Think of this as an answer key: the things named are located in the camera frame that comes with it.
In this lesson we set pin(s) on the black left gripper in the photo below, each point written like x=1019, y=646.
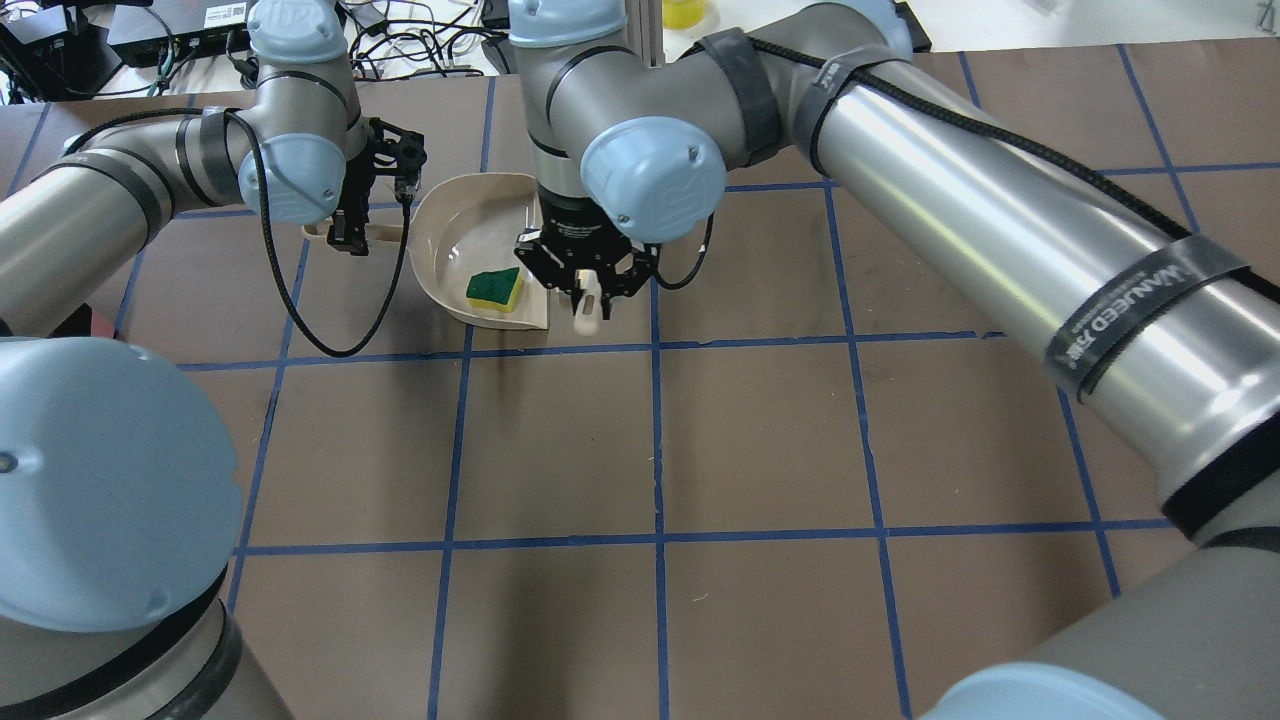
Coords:
x=349, y=226

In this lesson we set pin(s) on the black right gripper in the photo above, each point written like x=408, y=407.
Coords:
x=574, y=231

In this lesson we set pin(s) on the white hand brush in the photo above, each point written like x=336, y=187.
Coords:
x=586, y=297

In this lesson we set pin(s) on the green yellow sponge piece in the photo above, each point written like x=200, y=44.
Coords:
x=496, y=290

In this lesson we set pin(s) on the beige plastic dustpan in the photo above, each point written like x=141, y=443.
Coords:
x=469, y=225

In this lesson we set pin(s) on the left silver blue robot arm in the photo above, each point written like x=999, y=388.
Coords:
x=125, y=480

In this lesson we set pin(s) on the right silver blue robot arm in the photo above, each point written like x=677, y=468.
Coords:
x=1166, y=335

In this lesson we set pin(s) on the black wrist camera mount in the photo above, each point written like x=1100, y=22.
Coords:
x=400, y=154

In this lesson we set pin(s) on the aluminium frame post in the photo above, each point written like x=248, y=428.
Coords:
x=644, y=31

